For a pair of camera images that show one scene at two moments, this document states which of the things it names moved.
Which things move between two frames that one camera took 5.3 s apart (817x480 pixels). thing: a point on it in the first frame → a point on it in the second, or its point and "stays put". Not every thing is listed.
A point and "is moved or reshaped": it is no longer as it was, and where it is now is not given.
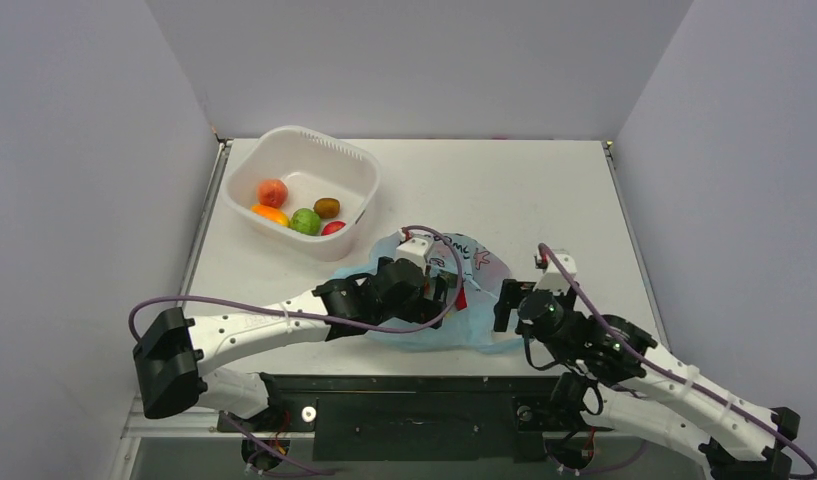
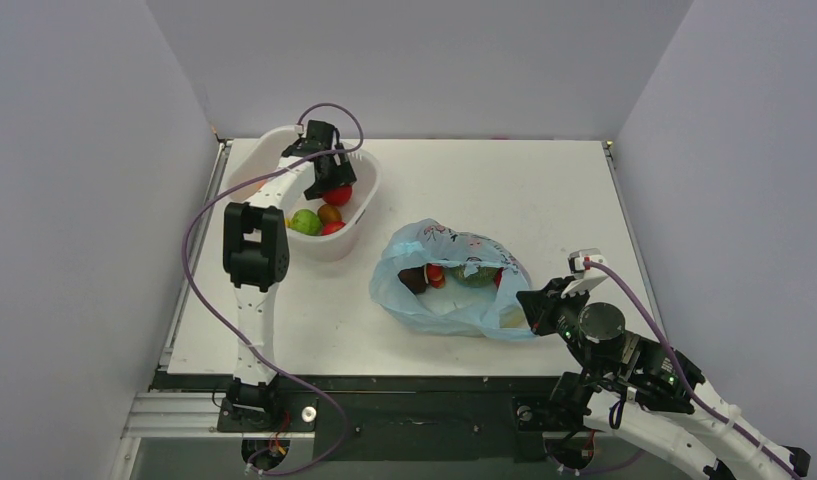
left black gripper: (425, 309) → (342, 176)
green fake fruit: (305, 221) stays put
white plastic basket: (312, 166) stays put
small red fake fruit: (331, 227) stays put
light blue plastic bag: (474, 324) is moved or reshaped
